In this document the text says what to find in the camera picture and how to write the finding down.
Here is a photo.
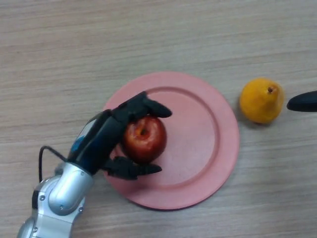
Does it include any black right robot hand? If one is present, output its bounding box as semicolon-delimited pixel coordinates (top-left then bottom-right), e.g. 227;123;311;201
286;90;317;112

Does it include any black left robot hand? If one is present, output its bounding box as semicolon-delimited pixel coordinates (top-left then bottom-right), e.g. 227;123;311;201
67;91;173;181

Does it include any red apple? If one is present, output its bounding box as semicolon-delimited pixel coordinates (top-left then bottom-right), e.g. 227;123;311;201
123;116;167;164

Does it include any pink round plate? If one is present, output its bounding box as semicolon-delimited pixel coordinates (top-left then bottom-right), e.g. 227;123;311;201
103;71;240;211

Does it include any yellow pear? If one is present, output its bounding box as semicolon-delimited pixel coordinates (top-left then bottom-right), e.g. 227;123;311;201
239;77;285;124

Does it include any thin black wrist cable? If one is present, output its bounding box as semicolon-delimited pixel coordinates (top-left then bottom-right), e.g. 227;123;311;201
38;146;68;182

